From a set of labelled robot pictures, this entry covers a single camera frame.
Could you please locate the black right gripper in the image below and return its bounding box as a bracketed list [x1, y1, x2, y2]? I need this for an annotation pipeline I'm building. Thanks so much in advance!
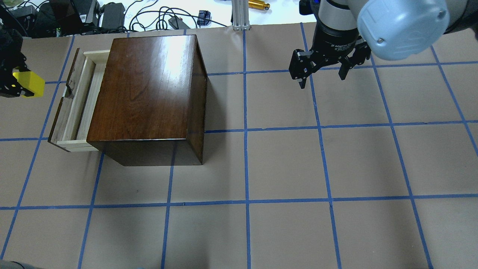
[289, 22, 372, 90]

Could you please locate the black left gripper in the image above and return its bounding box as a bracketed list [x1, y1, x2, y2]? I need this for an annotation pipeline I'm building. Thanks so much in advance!
[0, 28, 30, 98]

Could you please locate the yellow block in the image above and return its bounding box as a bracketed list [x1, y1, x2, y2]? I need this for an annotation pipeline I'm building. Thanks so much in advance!
[11, 71, 46, 98]

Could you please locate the light wood drawer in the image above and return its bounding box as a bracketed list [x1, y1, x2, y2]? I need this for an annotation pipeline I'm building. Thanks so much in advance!
[47, 48, 110, 152]

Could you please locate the dark wooden drawer cabinet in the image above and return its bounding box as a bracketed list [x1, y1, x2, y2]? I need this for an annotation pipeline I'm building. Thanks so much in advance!
[86, 35, 208, 166]

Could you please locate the gold cylinder tool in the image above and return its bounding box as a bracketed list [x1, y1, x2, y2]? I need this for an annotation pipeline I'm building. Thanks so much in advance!
[248, 0, 270, 11]

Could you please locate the black power brick top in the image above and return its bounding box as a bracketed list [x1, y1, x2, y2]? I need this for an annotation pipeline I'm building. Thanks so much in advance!
[100, 2, 126, 29]

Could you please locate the small blue clip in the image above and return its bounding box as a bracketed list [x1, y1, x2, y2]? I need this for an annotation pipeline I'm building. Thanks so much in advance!
[197, 10, 211, 27]

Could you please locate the aluminium frame post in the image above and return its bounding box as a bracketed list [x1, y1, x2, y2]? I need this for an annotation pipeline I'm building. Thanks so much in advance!
[232, 0, 251, 31]

